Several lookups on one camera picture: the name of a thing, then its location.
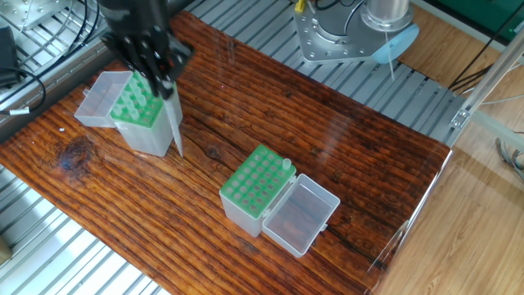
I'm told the clear tip box with tips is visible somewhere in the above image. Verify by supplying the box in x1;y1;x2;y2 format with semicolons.
75;72;183;157

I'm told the grey cable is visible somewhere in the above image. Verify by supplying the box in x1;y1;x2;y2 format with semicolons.
495;135;524;178

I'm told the glossy brown wooden board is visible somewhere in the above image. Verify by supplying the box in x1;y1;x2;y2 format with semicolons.
0;8;454;295

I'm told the black electronic box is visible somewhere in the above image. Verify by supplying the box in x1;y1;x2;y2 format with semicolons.
0;25;17;87

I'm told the clear tip box green rack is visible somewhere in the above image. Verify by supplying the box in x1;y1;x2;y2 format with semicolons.
219;145;341;259

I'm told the white cable tie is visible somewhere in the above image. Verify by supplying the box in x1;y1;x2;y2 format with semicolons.
385;33;400;83

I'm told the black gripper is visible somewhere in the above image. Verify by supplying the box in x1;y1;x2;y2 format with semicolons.
98;0;196;101

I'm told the aluminium frame post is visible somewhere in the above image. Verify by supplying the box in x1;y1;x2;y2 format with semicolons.
449;41;524;150

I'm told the black cable bundle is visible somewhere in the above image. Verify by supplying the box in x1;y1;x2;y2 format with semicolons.
0;66;48;114

